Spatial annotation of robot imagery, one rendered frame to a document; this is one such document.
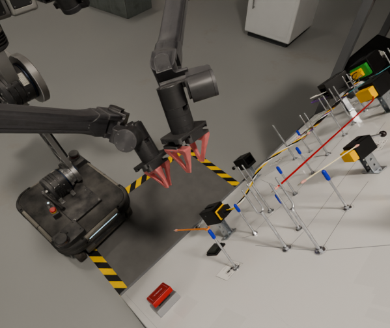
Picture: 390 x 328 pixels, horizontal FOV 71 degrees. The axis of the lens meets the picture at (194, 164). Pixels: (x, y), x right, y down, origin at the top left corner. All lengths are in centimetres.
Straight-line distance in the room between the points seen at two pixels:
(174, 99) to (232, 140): 194
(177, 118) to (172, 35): 21
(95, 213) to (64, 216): 19
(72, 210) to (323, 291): 164
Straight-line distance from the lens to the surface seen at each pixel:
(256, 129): 266
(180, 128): 60
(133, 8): 489
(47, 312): 198
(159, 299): 64
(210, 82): 59
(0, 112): 62
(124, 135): 68
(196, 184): 216
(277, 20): 398
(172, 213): 203
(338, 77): 117
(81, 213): 186
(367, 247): 47
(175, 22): 75
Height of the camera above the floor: 175
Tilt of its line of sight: 50 degrees down
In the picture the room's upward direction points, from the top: straight up
